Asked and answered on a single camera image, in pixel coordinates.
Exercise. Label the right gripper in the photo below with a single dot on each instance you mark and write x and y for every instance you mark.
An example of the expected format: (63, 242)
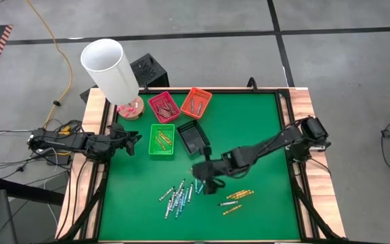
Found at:
(208, 171)

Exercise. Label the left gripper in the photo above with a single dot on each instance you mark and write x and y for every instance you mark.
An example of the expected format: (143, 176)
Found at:
(122, 136)

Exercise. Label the black crayon white wrapper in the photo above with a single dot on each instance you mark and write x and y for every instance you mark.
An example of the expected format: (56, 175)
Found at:
(228, 203)
(190, 192)
(180, 186)
(166, 194)
(168, 212)

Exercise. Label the yellow crayon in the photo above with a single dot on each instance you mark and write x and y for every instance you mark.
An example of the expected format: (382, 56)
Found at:
(165, 138)
(232, 209)
(244, 194)
(236, 194)
(160, 143)

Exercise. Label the green plastic basket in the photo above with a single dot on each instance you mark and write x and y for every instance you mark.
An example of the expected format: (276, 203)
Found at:
(168, 149)

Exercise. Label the red plastic basket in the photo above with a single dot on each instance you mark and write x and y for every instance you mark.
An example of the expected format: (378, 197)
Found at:
(159, 101)

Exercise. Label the orange plastic basket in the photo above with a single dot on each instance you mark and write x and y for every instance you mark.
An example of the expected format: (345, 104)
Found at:
(203, 98)

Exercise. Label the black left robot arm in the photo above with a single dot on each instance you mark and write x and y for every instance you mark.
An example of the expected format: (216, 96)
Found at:
(66, 142)

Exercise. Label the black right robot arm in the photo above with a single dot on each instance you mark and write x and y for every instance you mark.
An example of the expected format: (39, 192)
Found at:
(266, 147)

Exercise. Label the small pink clip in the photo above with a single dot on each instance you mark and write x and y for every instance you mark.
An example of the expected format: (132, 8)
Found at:
(120, 108)
(127, 114)
(133, 110)

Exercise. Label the black plastic basket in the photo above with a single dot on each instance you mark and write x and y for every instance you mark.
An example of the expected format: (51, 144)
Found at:
(191, 139)

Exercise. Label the green table mat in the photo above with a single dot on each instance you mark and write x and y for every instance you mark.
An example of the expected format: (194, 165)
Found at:
(266, 217)

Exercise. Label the black perforated box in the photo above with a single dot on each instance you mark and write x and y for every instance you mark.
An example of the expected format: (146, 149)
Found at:
(147, 71)

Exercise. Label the white shade table lamp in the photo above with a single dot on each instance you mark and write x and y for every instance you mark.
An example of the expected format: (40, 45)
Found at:
(110, 71)

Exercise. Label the black power adapter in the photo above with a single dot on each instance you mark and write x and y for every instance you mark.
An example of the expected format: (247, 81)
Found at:
(58, 160)

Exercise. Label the black floor beam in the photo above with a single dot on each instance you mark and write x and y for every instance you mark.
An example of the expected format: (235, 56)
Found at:
(29, 191)

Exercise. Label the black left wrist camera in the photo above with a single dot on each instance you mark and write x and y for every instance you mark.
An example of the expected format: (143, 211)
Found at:
(131, 148)

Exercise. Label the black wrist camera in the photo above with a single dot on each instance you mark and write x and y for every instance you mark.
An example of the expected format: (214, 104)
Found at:
(131, 148)
(207, 153)

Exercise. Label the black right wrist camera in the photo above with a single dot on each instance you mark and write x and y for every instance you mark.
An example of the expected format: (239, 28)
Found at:
(207, 153)

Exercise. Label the black aluminium table frame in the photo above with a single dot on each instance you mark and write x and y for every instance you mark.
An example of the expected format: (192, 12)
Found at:
(232, 91)

